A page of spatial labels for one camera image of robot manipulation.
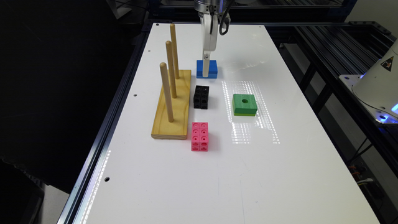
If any middle wooden peg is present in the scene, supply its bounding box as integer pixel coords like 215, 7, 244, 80
165, 40, 177, 98

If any wooden peg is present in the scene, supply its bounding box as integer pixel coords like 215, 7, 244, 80
170, 23, 180, 79
165, 40, 177, 98
160, 62, 174, 123

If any rear wooden peg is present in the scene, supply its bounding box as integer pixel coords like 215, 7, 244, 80
170, 23, 180, 79

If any black cube block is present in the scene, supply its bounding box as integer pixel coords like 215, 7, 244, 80
193, 85, 210, 110

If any blue block with hole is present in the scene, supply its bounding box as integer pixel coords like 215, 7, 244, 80
197, 60, 218, 78

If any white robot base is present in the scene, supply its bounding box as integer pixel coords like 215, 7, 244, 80
339, 42, 398, 124

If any black aluminium table frame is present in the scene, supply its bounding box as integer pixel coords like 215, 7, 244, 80
57, 0, 398, 224

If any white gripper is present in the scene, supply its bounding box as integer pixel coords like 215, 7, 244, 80
194, 0, 231, 78

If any wooden peg base board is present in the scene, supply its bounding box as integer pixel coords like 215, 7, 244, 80
151, 70, 192, 139

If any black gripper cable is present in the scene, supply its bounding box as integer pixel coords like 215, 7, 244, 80
208, 0, 234, 36

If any green block with hole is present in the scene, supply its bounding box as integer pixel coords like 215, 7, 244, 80
232, 94, 257, 116

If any front wooden peg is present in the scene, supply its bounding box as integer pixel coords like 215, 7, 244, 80
160, 62, 174, 123

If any pink cube block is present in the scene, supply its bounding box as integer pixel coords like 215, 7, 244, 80
191, 122, 209, 152

